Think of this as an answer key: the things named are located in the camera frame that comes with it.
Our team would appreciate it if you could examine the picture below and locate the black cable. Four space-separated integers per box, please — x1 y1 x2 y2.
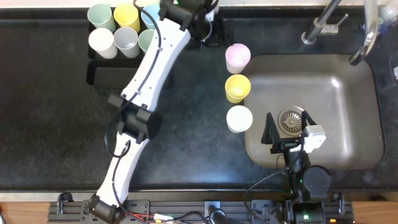
243 141 307 224
104 0 163 160

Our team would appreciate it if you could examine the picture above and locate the steel tap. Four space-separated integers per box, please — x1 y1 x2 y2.
300 0 381 67

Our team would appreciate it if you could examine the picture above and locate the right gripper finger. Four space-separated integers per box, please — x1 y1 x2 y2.
261 111 280 146
300 110 317 133

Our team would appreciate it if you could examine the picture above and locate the mounting rail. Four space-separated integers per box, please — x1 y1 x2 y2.
48 192 355 224

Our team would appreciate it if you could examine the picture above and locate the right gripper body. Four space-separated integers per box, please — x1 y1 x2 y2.
269 138 304 155

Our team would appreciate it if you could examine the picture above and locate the green cup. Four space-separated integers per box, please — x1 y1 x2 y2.
87 2 116 33
137 29 156 54

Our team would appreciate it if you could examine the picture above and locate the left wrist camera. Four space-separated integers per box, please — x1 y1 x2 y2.
205 5 220 22

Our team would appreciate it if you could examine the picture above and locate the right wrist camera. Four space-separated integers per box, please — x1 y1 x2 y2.
297 124 328 154

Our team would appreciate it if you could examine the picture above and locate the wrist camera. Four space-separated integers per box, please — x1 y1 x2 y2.
205 5 220 22
297 124 328 154

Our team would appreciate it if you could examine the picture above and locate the white cup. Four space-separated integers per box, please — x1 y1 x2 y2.
88 27 118 59
226 105 254 134

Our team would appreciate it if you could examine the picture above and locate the pink cup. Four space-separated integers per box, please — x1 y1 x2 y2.
225 43 251 75

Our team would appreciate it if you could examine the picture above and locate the grey cup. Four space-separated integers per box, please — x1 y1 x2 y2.
113 27 141 58

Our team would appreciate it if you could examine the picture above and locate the steel sink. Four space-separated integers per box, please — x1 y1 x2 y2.
243 54 386 170

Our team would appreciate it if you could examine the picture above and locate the blue cup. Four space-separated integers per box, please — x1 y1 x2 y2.
141 3 162 30

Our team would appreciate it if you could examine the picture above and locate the yellow cup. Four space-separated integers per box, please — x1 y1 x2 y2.
224 73 252 104
113 3 141 34

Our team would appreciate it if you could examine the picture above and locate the black tray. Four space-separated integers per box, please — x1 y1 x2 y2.
86 11 171 90

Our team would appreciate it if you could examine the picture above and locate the blue soap bottle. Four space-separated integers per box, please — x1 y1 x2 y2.
362 0 398 37

